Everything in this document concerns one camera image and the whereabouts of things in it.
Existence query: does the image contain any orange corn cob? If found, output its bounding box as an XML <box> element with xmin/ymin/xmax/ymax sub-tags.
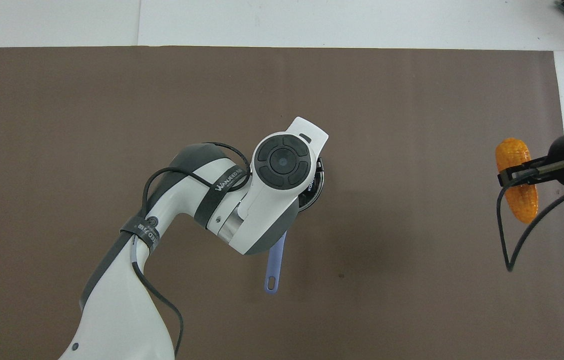
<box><xmin>495</xmin><ymin>137</ymin><xmax>539</xmax><ymax>225</ymax></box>

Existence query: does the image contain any brown table mat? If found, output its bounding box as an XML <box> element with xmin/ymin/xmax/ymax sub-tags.
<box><xmin>0</xmin><ymin>46</ymin><xmax>564</xmax><ymax>360</ymax></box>

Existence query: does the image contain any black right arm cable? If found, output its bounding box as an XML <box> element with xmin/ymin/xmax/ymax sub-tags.
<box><xmin>496</xmin><ymin>170</ymin><xmax>564</xmax><ymax>273</ymax></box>

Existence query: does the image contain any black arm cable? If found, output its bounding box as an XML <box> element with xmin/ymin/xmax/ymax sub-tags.
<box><xmin>130</xmin><ymin>142</ymin><xmax>251</xmax><ymax>358</ymax></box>
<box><xmin>496</xmin><ymin>170</ymin><xmax>564</xmax><ymax>273</ymax></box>

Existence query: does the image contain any black velcro cable strap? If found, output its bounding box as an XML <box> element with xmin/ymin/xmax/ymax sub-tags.
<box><xmin>120</xmin><ymin>214</ymin><xmax>161</xmax><ymax>252</ymax></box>
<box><xmin>194</xmin><ymin>164</ymin><xmax>246</xmax><ymax>229</ymax></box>

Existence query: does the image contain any steel pot purple handle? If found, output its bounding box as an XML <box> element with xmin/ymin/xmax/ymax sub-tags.
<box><xmin>264</xmin><ymin>167</ymin><xmax>326</xmax><ymax>295</ymax></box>

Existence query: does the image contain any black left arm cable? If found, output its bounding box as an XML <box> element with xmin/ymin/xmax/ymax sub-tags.
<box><xmin>130</xmin><ymin>142</ymin><xmax>251</xmax><ymax>358</ymax></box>

